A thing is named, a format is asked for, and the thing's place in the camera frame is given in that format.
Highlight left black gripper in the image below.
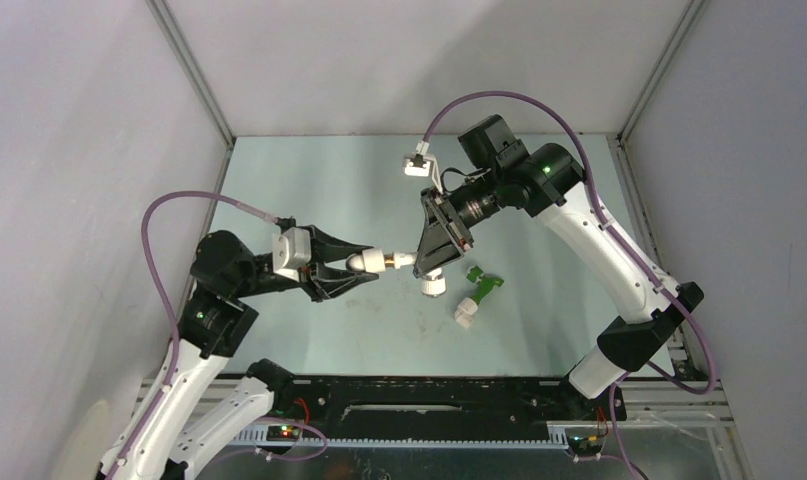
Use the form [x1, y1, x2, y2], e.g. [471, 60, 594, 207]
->
[235, 223, 380, 301]

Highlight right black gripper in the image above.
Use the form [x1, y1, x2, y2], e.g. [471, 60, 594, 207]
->
[413, 169, 506, 278]

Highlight white plastic faucet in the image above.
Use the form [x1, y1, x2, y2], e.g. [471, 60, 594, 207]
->
[383, 251, 447, 298]

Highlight white elbow fitting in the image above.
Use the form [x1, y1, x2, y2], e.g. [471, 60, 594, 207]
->
[453, 297, 479, 329]
[346, 248, 386, 274]

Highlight green plastic faucet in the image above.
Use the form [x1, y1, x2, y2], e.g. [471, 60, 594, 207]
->
[465, 266, 505, 305]

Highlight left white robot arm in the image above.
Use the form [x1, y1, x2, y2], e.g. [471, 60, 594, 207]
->
[96, 219, 378, 479]

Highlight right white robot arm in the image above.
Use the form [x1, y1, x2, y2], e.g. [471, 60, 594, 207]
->
[403, 115, 704, 418]

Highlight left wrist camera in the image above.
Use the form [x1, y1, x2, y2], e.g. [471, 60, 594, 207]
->
[272, 217, 312, 282]

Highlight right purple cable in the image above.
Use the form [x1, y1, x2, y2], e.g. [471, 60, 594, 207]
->
[421, 91, 718, 480]

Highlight purple cable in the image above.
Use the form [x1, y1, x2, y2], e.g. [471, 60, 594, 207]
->
[101, 191, 328, 480]
[421, 91, 718, 480]

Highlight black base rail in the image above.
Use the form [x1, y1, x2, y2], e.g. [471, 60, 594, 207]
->
[243, 360, 628, 445]

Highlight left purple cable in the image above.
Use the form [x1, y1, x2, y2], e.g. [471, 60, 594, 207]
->
[101, 191, 328, 480]

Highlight grey cable duct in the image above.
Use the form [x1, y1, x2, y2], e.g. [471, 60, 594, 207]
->
[227, 424, 569, 450]

